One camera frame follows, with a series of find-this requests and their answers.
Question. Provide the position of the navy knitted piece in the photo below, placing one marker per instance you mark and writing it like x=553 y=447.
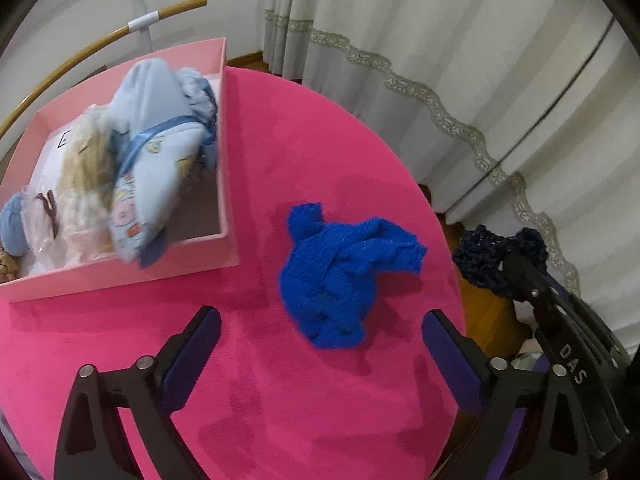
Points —
x=480 y=260

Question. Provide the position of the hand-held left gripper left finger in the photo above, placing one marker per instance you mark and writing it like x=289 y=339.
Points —
x=192 y=360

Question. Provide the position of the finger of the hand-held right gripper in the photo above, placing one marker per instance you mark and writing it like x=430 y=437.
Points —
x=537 y=290

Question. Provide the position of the light blue printed cloth bundle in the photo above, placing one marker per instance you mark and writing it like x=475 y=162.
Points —
x=150 y=160

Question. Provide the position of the white bar post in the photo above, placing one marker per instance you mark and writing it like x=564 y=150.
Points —
x=145 y=21

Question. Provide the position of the light blue cloth ball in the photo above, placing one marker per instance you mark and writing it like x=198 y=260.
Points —
x=12 y=225

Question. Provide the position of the beige knitted rose ball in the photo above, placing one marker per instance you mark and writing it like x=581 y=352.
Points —
x=6 y=267

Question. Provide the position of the clear pink candy bag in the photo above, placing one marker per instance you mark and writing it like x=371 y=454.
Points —
x=42 y=225

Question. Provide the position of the bag of cotton swabs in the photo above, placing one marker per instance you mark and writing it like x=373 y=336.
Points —
x=87 y=175

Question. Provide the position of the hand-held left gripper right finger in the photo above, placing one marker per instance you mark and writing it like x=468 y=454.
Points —
x=452 y=367

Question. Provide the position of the pink cardboard box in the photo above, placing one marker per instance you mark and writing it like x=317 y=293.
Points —
x=125 y=275

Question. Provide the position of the white printed paper sheet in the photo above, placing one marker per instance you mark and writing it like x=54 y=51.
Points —
x=55 y=152

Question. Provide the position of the short wooden ballet bar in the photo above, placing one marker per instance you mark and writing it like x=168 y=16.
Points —
x=190 y=4

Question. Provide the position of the bright blue knitted piece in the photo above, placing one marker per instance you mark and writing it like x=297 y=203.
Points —
x=330 y=280

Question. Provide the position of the cream lace trim curtain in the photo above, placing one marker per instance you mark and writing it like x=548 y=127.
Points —
x=425 y=35

